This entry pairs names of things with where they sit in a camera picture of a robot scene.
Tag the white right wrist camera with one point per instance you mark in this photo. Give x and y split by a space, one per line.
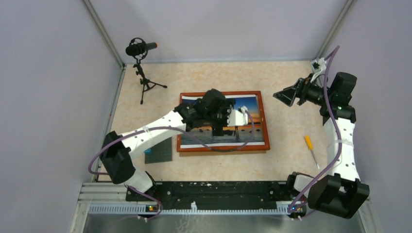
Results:
318 66

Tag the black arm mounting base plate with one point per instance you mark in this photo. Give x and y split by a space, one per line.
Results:
251 195

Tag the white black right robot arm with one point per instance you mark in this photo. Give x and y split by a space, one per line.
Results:
339 190

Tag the yellow handled screwdriver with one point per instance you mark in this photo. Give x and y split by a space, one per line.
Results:
310 147

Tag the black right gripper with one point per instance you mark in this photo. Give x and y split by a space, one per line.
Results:
300 89

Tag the red wooden photo frame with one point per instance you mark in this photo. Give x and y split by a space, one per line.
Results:
185 143

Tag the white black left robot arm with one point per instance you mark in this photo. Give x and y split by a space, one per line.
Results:
119 150

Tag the grey lego baseplate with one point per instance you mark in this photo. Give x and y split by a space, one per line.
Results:
161 152

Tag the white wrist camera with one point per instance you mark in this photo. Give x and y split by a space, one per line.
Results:
238 117
318 66

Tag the black microphone tripod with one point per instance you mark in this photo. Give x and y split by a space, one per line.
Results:
147 84

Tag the blue lego brick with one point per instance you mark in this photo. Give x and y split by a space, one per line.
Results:
148 151

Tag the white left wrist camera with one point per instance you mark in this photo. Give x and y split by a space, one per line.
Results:
238 117

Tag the sunset photo print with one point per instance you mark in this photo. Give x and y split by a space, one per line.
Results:
236 136

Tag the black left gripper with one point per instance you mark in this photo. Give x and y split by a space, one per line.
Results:
226 104

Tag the aluminium front rail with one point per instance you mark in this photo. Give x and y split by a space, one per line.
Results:
108 197

